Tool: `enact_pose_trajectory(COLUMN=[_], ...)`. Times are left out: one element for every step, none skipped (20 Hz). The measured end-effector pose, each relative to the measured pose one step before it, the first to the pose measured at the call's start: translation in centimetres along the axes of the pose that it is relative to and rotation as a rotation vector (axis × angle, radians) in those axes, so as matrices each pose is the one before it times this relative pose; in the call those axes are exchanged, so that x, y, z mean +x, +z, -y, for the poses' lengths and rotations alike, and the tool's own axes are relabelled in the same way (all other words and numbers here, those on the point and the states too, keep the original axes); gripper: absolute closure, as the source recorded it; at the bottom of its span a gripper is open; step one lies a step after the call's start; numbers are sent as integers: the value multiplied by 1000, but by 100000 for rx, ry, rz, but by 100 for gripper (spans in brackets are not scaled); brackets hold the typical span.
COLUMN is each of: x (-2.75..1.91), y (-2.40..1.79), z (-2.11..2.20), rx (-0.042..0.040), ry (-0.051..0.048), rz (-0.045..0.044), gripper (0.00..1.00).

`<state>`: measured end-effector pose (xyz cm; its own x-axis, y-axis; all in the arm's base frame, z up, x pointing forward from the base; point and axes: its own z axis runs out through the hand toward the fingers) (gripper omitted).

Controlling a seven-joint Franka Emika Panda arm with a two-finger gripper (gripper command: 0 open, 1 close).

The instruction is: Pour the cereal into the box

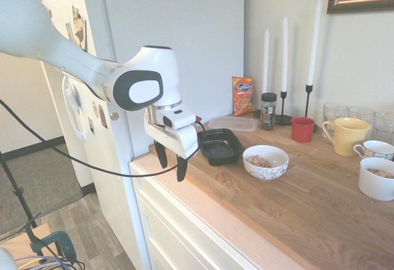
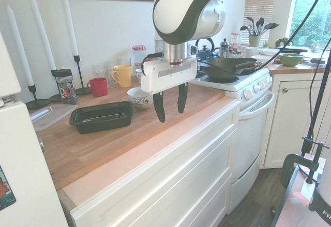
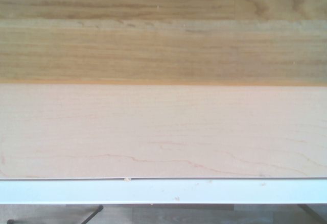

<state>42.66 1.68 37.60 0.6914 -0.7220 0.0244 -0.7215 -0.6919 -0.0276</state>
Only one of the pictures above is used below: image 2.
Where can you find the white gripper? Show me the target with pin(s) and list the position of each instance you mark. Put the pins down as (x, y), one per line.
(168, 74)

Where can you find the white bowl with swirl pattern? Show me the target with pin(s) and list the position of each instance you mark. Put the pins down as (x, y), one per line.
(139, 100)

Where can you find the small white banded cup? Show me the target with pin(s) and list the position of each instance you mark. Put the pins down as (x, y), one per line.
(138, 75)

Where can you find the glass jar red checkered lid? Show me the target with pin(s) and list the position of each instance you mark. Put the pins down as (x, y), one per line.
(137, 66)
(139, 53)

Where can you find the yellow mug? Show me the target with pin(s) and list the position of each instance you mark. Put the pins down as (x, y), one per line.
(124, 75)

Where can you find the black wok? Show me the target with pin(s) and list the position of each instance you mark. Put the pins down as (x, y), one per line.
(219, 69)

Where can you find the clear glass mug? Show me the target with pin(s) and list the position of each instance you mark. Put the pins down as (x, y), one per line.
(124, 61)
(99, 70)
(110, 66)

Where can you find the white drawer cabinet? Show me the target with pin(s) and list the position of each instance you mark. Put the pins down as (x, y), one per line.
(168, 172)

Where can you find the black plastic food container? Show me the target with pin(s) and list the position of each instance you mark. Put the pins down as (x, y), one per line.
(103, 124)

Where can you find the red mug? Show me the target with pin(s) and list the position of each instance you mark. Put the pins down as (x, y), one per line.
(99, 87)

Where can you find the glass french press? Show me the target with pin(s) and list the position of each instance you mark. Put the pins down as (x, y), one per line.
(224, 48)

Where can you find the white stove with oven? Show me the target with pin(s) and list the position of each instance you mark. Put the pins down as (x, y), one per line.
(248, 134)

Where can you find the small jar with red lid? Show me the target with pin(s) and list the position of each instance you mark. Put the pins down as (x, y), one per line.
(235, 35)

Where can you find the white coffee mug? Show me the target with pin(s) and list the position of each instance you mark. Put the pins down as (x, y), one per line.
(252, 52)

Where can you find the shallow white bowl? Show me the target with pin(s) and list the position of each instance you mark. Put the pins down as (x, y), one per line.
(261, 59)

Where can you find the pale green utensil crock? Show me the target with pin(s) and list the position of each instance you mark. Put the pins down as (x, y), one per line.
(254, 41)

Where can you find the black kitchen utensil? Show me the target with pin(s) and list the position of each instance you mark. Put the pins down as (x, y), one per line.
(250, 22)
(244, 28)
(271, 26)
(260, 24)

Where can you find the spice jar with black lid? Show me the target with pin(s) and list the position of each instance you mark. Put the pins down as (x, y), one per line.
(66, 87)

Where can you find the white cupboard with knob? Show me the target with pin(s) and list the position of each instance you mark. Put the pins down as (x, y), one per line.
(284, 134)

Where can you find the clear plastic container lid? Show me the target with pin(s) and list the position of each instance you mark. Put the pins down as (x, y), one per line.
(49, 115)

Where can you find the small succulent plant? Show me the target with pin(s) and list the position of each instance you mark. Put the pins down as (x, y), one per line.
(282, 42)

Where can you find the green bowl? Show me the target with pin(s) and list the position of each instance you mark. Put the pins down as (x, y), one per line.
(291, 60)

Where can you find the beige window blind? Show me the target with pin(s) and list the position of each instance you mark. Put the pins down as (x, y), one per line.
(259, 2)

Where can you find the green C-clamp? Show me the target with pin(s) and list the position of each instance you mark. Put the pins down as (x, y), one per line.
(287, 167)

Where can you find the dark flat tray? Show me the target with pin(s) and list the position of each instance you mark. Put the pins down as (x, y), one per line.
(294, 48)

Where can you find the black stand rod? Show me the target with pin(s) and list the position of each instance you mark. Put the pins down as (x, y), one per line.
(316, 108)

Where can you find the white refrigerator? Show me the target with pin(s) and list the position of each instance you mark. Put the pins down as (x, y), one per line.
(23, 159)

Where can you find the robot mounting table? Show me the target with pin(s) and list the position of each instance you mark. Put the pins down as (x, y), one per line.
(292, 211)

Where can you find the window with garden view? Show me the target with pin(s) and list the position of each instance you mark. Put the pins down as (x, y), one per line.
(320, 25)

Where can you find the colourful fridge magnet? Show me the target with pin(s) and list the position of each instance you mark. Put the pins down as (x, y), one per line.
(6, 188)

